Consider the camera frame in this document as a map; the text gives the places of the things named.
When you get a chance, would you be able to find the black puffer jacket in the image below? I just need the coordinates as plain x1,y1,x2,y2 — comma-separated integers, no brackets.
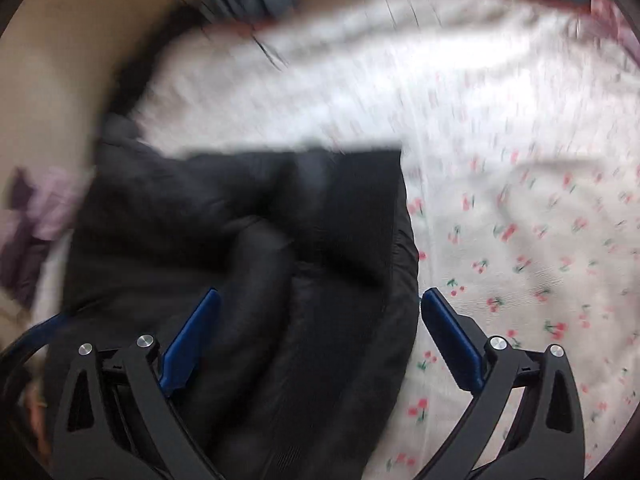
45,114,419,480

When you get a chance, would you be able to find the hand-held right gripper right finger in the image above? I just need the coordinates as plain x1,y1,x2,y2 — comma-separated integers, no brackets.
414,288,587,480

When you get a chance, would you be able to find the dark cloth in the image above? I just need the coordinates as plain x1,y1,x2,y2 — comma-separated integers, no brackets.
106,4,202,127

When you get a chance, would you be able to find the purple cloth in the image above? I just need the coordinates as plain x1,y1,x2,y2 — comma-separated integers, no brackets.
0,166,87,312

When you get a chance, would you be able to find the dark curved strap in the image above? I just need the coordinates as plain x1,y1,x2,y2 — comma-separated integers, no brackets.
0,314,72,413

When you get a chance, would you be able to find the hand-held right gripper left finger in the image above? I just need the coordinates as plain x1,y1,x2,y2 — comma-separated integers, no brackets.
50,288,227,480

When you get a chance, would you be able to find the floral bed sheet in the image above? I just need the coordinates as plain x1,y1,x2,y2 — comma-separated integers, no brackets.
364,0,640,480

